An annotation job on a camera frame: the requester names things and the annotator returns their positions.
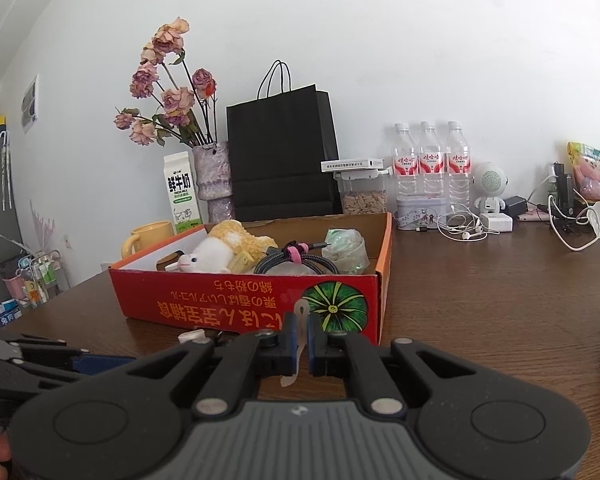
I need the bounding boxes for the red cardboard box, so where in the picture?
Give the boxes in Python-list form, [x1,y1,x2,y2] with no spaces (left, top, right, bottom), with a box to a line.
[107,212,393,346]

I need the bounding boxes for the black paper bag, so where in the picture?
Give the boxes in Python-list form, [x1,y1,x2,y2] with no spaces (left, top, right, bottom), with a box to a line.
[226,60,341,222]

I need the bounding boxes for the yellow mug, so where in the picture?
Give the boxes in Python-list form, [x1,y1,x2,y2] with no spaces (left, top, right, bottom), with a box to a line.
[121,221,176,273]

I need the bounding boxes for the clear seed container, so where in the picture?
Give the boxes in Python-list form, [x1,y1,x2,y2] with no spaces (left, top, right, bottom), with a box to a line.
[335,170,388,216]

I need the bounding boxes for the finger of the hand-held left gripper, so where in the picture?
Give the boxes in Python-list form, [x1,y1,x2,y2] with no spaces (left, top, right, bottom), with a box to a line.
[17,347,137,377]

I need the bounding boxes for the dried pink roses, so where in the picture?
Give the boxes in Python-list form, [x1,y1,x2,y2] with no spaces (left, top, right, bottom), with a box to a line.
[114,17,217,148]

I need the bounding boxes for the white and yellow plush toy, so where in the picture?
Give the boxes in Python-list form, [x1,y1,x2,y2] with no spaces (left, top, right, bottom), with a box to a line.
[177,220,279,288]

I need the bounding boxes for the white robot speaker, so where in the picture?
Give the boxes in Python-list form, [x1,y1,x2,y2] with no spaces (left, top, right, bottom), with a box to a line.
[472,162,511,213]

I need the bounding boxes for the white cable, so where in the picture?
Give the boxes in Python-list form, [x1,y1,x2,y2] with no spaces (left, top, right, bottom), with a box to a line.
[549,195,597,252]

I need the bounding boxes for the crumpled white plastic bag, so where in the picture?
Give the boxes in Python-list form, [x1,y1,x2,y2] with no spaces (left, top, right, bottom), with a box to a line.
[324,228,370,277]

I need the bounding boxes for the clear water bottle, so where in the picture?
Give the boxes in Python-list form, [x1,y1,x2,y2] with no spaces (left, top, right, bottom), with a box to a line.
[445,121,472,208]
[391,123,419,198]
[418,121,446,197]

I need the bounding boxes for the white earphones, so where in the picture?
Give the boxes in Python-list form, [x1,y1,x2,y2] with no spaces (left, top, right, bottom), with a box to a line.
[437,210,486,241]

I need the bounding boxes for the wall poster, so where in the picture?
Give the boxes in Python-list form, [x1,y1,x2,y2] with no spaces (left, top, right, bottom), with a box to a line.
[21,76,40,133]

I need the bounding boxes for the colourful snack bag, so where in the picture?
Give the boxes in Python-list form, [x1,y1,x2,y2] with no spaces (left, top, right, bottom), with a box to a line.
[567,142,600,206]

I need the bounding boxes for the purple vase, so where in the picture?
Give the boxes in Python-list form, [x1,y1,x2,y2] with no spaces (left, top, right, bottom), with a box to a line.
[192,142,231,223]

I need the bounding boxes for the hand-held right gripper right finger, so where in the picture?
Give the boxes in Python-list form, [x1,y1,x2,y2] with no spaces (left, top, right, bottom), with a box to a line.
[307,312,481,418]

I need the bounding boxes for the white milk carton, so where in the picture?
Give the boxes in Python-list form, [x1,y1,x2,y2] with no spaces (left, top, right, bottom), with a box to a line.
[163,151,203,234]

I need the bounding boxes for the white flat box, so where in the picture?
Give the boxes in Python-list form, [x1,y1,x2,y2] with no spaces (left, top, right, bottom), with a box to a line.
[321,158,385,173]

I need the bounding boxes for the black braided cable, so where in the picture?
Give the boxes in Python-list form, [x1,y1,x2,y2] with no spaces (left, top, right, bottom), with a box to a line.
[254,241,333,289]

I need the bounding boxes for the white power adapter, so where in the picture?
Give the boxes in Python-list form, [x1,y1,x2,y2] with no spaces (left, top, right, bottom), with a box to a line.
[480,213,514,233]

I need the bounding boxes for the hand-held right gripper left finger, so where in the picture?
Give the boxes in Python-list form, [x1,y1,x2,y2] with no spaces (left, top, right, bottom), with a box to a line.
[122,311,301,418]

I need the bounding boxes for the black upright box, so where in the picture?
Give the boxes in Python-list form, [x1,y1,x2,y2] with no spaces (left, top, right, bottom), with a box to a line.
[553,162,574,218]

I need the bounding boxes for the printed tin box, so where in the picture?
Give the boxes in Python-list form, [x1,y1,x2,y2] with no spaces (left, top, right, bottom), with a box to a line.
[396,195,449,231]

